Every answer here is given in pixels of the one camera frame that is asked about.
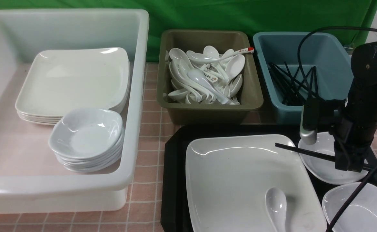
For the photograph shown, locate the white ceramic spoon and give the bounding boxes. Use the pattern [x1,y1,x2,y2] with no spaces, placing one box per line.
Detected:
[265,187,287,232]

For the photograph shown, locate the white bowl tray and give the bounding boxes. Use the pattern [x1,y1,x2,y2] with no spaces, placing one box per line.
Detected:
[298,132,368,185]
[322,182,377,232]

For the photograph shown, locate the blue plastic bin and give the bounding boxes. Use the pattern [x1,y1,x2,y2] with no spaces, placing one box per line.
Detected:
[253,32,353,124]

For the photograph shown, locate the stacked white bowls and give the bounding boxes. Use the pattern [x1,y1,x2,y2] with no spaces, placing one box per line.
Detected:
[48,108,125,173]

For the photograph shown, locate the pile of white spoons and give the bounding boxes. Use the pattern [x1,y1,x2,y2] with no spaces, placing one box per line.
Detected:
[166,45,246,105]

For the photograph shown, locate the large white plastic tub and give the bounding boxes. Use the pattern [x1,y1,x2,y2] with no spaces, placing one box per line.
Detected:
[0,9,149,214]

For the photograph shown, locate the green cloth backdrop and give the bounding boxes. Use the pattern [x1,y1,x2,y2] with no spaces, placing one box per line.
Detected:
[0,0,377,62]

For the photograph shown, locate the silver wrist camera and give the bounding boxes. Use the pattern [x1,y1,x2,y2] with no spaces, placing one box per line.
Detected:
[300,98,327,145]

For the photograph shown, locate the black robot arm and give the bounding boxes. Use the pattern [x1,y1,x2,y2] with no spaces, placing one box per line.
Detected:
[330,42,377,172]

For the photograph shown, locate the black chopsticks gold tip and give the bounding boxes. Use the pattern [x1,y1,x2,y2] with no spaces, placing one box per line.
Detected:
[275,143,377,174]

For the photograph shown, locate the pink checkered tablecloth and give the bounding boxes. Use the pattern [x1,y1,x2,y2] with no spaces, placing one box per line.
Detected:
[0,63,377,232]

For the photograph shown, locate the red-tipped white spoon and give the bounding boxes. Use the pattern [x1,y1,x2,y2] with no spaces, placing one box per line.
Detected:
[187,47,255,64]

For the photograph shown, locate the pile of black chopsticks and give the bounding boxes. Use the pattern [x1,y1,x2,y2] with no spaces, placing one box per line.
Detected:
[268,62,324,106]

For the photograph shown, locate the large white square plate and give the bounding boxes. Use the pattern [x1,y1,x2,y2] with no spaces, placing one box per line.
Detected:
[185,134,327,232]

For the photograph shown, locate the stacked white square plates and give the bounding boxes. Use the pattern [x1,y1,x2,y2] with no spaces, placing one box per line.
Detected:
[15,47,131,125]

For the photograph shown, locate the black plastic serving tray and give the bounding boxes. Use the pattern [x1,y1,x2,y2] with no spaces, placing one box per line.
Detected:
[160,125,377,232]

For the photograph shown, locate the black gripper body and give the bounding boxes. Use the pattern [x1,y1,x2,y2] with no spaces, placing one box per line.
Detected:
[329,110,374,172]

